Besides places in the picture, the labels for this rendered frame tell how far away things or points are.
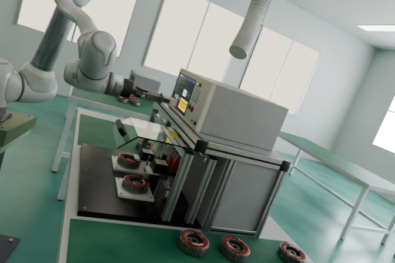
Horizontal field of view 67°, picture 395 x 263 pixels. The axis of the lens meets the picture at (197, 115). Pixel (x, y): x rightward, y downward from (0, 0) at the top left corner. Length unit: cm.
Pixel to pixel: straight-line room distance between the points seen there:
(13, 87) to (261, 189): 123
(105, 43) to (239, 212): 84
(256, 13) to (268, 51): 434
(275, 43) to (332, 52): 164
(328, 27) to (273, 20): 151
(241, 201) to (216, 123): 34
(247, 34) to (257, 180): 155
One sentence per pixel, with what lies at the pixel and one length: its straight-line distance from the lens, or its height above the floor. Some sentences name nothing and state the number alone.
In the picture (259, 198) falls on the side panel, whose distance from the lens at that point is 132.
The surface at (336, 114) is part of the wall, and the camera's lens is 865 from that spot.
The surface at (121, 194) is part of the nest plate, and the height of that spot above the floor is 78.
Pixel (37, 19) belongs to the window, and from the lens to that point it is 593.
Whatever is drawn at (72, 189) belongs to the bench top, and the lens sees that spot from 129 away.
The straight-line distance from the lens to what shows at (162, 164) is 128.
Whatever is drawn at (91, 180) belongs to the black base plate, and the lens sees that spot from 134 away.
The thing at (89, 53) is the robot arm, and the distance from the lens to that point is 102.
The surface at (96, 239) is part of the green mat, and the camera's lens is 106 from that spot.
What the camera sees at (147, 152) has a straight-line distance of 152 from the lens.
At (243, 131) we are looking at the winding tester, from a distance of 127.
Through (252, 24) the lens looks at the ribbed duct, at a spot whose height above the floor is 182.
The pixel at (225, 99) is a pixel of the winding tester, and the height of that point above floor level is 127.
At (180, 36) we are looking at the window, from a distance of 611.
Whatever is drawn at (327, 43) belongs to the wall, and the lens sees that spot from 795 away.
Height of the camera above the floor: 136
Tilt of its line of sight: 9 degrees down
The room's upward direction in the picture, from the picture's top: 20 degrees clockwise
